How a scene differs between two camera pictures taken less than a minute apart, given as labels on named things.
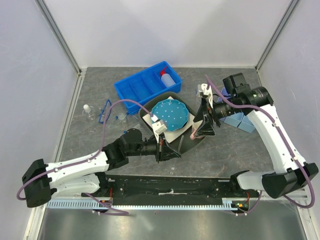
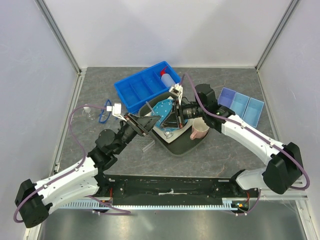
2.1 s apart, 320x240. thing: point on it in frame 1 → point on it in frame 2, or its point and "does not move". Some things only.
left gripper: (162, 145) → (146, 123)
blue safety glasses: (101, 114) does not move
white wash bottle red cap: (166, 79) does not move
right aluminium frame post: (292, 6) does not move
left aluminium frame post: (59, 34) does not move
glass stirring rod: (182, 139) → (148, 104)
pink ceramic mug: (195, 126) does not move
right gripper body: (211, 110) → (181, 114)
